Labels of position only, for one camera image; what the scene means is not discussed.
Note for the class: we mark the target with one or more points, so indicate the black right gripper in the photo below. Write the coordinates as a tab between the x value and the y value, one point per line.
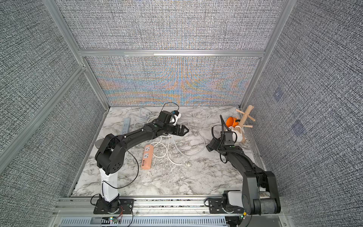
214	142

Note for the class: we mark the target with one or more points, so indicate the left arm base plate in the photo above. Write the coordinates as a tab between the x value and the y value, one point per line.
117	206

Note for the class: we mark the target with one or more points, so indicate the small metal tin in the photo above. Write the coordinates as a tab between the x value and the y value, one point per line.
98	143

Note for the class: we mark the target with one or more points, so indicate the wooden mug tree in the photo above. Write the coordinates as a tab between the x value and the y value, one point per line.
245	115

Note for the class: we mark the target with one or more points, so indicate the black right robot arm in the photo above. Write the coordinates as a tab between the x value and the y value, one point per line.
260	191

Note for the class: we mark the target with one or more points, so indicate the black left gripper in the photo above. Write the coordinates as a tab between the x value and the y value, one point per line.
176	129

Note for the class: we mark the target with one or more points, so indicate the light blue power strip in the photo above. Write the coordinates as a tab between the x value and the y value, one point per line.
144	116

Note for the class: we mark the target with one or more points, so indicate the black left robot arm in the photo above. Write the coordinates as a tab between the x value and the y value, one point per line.
110	155

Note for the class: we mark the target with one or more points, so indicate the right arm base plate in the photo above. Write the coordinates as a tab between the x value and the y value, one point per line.
219	206

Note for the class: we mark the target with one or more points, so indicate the white mug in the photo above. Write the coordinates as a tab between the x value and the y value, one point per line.
238	135

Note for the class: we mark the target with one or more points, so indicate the orange mug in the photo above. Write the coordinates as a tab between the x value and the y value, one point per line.
232	122

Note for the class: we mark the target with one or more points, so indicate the aluminium front rail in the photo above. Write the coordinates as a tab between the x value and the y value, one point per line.
162	211

